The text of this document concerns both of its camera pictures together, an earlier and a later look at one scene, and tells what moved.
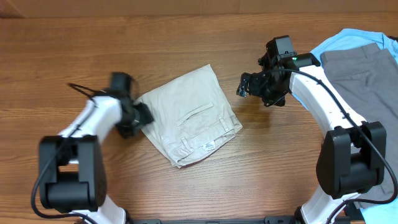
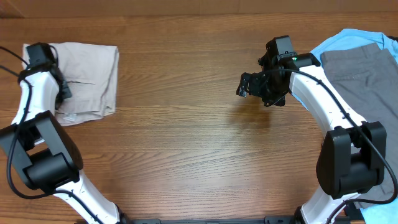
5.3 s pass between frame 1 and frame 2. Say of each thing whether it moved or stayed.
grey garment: stayed
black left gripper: moved
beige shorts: moved
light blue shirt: stayed
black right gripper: stayed
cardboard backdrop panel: stayed
